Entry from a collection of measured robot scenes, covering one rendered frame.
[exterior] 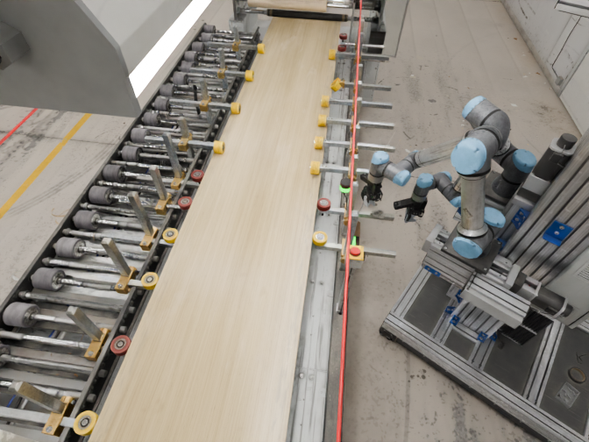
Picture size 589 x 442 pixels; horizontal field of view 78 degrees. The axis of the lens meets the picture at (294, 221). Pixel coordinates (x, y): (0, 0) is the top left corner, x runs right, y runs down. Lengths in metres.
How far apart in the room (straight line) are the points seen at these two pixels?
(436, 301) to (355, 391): 0.81
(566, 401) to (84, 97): 2.73
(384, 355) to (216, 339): 1.34
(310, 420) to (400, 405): 0.88
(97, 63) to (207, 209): 1.88
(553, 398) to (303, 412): 1.52
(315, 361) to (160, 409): 0.73
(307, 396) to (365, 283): 1.25
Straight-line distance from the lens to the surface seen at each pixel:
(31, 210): 3.96
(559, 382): 2.82
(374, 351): 2.66
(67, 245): 2.28
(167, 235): 2.03
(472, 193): 1.54
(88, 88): 0.26
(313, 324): 1.99
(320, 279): 2.12
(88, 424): 1.72
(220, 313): 1.73
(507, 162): 2.19
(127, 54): 0.25
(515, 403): 2.61
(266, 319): 1.69
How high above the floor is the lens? 2.44
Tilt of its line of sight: 50 degrees down
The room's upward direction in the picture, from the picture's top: 1 degrees clockwise
